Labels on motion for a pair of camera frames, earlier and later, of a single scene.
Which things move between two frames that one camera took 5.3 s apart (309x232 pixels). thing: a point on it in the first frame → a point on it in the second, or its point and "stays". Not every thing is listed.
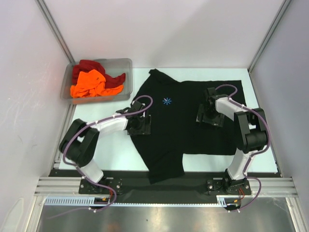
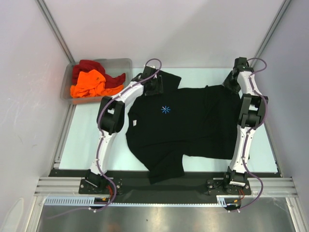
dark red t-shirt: x=86 y=65 stays
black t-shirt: x=174 y=130 stays
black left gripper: x=145 y=129 → x=159 y=89
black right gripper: x=212 y=118 → x=230 y=83
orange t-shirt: x=91 y=83 stays
